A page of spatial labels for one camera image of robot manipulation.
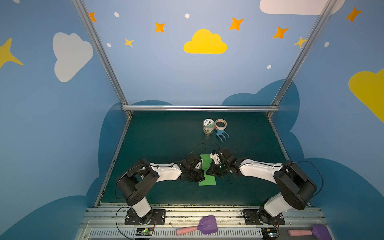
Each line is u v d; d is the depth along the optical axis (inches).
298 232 27.1
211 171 30.2
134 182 18.3
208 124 41.1
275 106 45.5
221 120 45.4
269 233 28.2
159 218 29.1
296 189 17.7
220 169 30.1
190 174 30.0
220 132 42.6
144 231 28.2
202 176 34.6
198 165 30.8
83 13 27.8
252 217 29.9
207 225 28.7
